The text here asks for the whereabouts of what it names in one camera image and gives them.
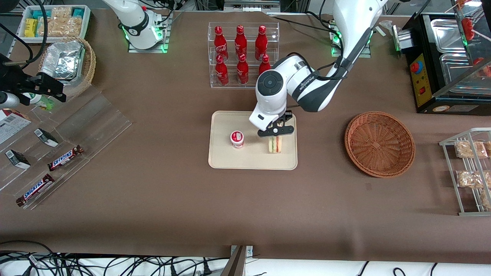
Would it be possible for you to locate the clear acrylic bottle rack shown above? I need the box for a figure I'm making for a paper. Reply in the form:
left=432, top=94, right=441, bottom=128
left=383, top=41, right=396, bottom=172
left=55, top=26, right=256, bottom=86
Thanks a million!
left=208, top=22, right=280, bottom=89

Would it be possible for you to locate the black food warmer appliance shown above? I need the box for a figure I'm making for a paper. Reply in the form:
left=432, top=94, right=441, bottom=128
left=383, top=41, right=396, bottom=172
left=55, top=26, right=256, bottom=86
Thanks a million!
left=392, top=11, right=491, bottom=115

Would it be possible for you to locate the clear plastic wrapper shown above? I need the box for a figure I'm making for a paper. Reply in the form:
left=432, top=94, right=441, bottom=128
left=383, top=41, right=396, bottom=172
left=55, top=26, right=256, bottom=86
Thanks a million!
left=378, top=20, right=395, bottom=37

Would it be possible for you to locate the printed white cardboard box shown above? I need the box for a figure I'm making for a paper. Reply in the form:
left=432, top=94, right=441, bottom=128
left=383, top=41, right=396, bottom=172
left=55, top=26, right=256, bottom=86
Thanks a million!
left=0, top=108, right=32, bottom=145

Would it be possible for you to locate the small black white box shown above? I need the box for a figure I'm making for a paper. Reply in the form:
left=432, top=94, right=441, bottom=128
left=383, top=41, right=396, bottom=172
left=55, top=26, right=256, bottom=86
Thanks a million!
left=5, top=149, right=31, bottom=169
left=34, top=128, right=59, bottom=148

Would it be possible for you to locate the steel warmer pan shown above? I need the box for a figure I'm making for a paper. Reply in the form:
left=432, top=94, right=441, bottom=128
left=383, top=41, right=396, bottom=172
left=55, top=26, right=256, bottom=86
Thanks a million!
left=439, top=54, right=491, bottom=85
left=430, top=18, right=470, bottom=54

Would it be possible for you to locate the red cola bottle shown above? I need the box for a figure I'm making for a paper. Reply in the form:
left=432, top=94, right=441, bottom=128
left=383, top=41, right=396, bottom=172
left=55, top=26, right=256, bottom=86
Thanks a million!
left=234, top=25, right=247, bottom=58
left=214, top=26, right=229, bottom=62
left=215, top=55, right=229, bottom=86
left=255, top=26, right=268, bottom=60
left=258, top=55, right=271, bottom=76
left=236, top=54, right=249, bottom=85

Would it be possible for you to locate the grey metal wire rack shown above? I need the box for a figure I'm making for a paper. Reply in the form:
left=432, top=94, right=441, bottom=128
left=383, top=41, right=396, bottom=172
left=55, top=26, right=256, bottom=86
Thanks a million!
left=439, top=128, right=491, bottom=216

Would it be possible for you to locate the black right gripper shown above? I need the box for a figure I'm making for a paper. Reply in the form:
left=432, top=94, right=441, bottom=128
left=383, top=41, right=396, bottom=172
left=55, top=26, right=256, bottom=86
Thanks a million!
left=0, top=53, right=67, bottom=105

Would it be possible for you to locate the light wicker basket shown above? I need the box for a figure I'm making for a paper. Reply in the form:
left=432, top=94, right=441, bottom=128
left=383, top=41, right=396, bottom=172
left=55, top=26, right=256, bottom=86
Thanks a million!
left=38, top=36, right=96, bottom=98

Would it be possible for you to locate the green white small bottle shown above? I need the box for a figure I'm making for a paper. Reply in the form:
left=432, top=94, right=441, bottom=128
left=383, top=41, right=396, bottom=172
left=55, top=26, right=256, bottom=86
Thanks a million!
left=23, top=93, right=55, bottom=111

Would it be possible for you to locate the snickers chocolate bar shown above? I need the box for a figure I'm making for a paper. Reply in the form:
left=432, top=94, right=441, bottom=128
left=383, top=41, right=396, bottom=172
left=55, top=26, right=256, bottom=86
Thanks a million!
left=16, top=174, right=55, bottom=207
left=47, top=145, right=84, bottom=172

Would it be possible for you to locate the white plastic bin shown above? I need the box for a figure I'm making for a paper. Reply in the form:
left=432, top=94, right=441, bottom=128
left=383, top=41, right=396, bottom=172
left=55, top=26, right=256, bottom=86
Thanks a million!
left=17, top=5, right=91, bottom=39

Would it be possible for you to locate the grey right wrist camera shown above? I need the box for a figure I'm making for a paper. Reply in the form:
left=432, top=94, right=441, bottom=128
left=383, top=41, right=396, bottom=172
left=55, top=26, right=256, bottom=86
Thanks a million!
left=0, top=91, right=20, bottom=109

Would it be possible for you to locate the clear acrylic display stand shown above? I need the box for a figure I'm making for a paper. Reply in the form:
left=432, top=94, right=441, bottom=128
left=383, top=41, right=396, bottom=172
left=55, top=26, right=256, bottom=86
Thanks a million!
left=0, top=84, right=133, bottom=210

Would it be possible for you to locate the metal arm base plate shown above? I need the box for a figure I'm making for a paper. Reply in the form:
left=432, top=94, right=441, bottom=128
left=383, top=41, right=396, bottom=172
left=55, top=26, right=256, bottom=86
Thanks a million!
left=128, top=11, right=170, bottom=53
left=331, top=38, right=372, bottom=59

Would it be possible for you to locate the yellow snack packet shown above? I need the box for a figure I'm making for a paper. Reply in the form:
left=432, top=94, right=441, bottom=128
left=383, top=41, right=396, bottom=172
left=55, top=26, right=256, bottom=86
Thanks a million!
left=25, top=18, right=39, bottom=38

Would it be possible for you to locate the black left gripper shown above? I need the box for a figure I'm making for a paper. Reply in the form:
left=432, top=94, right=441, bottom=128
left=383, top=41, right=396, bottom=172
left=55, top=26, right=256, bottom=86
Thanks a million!
left=269, top=110, right=294, bottom=131

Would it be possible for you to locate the brown wicker basket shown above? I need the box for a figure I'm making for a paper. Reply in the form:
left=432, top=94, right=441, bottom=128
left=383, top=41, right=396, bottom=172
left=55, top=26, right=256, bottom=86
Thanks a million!
left=344, top=111, right=416, bottom=178

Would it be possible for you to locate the triangle sandwich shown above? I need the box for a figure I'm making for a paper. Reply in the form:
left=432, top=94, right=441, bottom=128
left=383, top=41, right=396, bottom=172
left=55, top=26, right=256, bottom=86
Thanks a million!
left=268, top=135, right=283, bottom=154

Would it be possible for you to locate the red food on skewer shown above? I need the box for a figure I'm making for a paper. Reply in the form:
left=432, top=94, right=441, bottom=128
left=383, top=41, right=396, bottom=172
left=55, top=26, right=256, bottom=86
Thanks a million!
left=461, top=18, right=477, bottom=41
left=474, top=57, right=491, bottom=77

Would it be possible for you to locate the grey metal table bracket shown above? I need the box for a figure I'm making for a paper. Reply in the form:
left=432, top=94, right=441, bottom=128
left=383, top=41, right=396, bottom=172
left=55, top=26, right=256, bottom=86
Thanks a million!
left=221, top=245, right=254, bottom=276

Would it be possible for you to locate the beige plastic tray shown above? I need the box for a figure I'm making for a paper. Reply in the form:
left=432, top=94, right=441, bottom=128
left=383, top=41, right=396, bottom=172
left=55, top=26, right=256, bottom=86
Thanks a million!
left=208, top=111, right=298, bottom=170

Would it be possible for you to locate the aluminium foil tray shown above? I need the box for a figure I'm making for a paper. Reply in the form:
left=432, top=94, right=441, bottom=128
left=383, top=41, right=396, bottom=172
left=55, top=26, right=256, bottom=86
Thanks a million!
left=40, top=40, right=85, bottom=81

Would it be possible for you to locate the clear cracker bag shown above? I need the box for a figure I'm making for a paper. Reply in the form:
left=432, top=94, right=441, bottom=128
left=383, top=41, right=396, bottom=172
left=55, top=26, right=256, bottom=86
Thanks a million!
left=51, top=7, right=73, bottom=20
left=38, top=17, right=83, bottom=38

